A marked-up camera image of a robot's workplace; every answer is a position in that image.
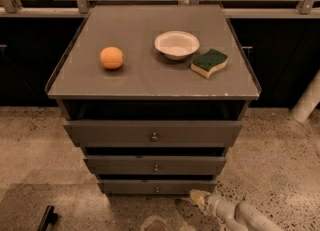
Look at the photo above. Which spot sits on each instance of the white paper bowl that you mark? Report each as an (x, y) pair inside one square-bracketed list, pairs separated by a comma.
[(176, 45)]

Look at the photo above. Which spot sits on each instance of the grey drawer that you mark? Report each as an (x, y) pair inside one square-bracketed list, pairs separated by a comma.
[(94, 133), (155, 165), (154, 185)]

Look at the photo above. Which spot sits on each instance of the grey drawer cabinet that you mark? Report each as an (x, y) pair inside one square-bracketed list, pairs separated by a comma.
[(149, 86)]

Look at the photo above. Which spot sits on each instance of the orange fruit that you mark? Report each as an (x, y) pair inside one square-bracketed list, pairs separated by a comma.
[(111, 58)]

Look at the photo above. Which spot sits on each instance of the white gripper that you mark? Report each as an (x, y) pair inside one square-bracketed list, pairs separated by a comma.
[(212, 202)]

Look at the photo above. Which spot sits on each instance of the green yellow sponge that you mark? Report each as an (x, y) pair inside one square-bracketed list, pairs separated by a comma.
[(208, 63)]

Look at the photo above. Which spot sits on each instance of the grey top drawer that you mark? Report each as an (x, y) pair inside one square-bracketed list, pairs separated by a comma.
[(94, 133)]

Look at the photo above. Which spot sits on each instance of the grey bottom drawer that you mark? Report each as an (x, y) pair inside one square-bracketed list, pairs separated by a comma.
[(154, 185)]

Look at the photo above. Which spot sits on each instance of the black object on floor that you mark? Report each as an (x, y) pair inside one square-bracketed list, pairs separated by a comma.
[(49, 217)]

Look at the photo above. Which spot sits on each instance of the grey middle drawer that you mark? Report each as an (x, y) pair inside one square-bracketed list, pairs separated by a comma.
[(155, 165)]

